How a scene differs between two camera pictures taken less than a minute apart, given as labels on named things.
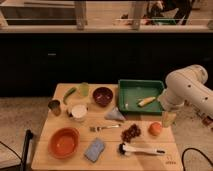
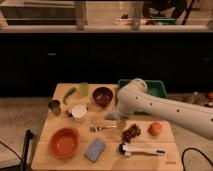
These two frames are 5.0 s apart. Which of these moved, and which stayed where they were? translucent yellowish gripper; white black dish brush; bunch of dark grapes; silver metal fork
Moved: translucent yellowish gripper
Stayed: white black dish brush; silver metal fork; bunch of dark grapes
